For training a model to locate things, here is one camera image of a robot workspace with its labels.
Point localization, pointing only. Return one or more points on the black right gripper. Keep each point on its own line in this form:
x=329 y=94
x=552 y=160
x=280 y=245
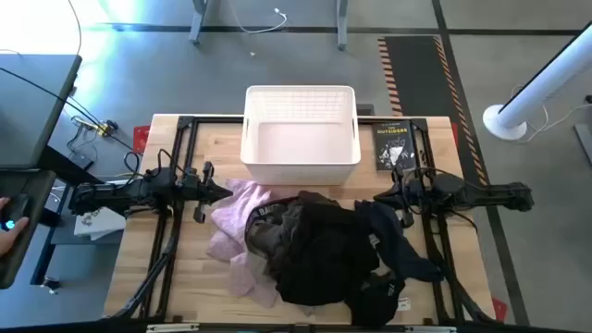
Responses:
x=414 y=189

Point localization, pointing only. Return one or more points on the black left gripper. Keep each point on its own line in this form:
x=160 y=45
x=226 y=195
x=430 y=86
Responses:
x=199 y=187

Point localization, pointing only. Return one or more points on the khaki pants with black waistband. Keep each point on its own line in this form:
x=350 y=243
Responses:
x=268 y=236

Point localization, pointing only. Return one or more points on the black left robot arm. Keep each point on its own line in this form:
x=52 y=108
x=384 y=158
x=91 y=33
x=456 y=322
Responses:
x=115 y=194

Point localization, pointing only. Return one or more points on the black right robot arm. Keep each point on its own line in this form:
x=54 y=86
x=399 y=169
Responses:
x=490 y=194

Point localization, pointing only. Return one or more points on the pink woven cloth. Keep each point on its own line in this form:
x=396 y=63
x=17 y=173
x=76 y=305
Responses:
x=236 y=213

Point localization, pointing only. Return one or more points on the navy blue garment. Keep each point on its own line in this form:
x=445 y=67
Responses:
x=393 y=240

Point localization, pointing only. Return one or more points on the black paperback book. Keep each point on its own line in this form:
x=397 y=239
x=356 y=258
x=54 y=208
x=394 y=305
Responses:
x=393 y=145

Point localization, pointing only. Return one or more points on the black garment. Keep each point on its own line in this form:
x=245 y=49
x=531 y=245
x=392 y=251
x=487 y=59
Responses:
x=324 y=259

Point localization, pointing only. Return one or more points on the white plastic laundry basket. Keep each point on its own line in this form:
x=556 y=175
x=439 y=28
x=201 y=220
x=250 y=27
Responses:
x=300 y=148

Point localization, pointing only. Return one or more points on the red plastic piece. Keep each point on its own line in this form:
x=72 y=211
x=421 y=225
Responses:
x=499 y=310
x=140 y=139

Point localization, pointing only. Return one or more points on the white paper bag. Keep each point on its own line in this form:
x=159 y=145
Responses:
x=99 y=224

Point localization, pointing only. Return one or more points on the black hazard-striped floor mat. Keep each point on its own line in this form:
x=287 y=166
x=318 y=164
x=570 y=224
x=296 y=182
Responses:
x=416 y=69

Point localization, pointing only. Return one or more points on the black and yellow power plug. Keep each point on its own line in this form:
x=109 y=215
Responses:
x=104 y=127

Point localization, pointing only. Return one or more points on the dark grey panel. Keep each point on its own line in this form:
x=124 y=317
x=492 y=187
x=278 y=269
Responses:
x=39 y=199

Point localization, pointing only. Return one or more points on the black caster wheel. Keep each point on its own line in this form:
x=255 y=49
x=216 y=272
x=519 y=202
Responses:
x=51 y=284

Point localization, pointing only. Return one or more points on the white tower fan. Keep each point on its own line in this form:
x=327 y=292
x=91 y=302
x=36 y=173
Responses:
x=541 y=78

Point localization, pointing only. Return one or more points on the black device with blue light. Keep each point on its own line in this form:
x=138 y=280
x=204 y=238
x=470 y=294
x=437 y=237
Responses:
x=16 y=210

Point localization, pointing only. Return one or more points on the grey desk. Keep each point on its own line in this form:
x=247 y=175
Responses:
x=32 y=111

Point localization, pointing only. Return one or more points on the person's hand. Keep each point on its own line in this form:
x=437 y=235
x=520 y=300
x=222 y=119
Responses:
x=9 y=238

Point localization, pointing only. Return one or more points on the black metal rig frame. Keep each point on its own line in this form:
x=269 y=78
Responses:
x=217 y=119

